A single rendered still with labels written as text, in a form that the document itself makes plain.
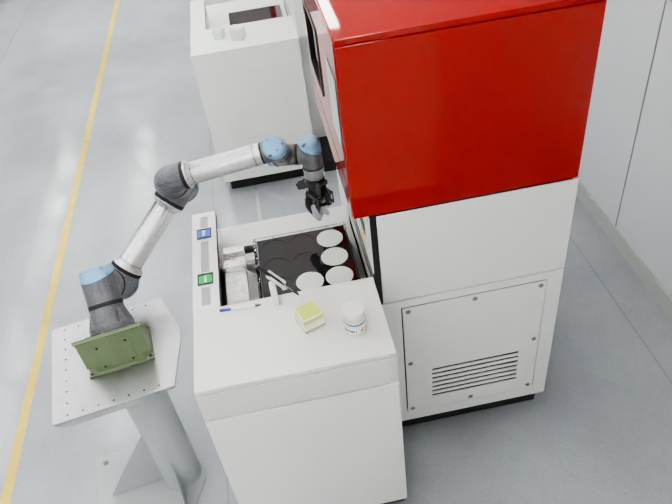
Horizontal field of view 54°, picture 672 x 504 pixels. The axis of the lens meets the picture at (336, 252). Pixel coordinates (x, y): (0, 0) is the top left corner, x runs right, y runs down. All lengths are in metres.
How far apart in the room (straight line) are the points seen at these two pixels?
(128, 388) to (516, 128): 1.49
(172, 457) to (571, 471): 1.61
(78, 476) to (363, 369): 1.63
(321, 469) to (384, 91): 1.34
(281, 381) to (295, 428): 0.25
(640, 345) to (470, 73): 1.91
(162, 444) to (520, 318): 1.47
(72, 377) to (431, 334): 1.29
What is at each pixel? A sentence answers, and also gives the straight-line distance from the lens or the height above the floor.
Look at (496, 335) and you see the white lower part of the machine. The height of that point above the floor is 0.52.
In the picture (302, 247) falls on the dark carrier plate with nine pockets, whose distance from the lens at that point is 2.53.
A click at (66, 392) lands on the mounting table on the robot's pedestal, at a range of 2.44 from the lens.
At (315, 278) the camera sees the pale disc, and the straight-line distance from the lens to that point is 2.39.
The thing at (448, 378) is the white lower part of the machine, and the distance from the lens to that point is 2.82.
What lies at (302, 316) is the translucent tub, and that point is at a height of 1.03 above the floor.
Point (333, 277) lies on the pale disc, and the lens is 2.39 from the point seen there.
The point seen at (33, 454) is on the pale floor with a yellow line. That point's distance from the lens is 3.45.
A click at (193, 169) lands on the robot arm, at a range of 2.27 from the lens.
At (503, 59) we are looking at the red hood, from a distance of 1.96.
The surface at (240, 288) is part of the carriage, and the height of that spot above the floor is 0.88.
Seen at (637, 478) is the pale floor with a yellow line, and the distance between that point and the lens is 3.04.
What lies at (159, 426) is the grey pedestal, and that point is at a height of 0.46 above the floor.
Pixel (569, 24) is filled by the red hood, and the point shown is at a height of 1.75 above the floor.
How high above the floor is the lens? 2.54
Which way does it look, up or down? 41 degrees down
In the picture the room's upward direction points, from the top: 8 degrees counter-clockwise
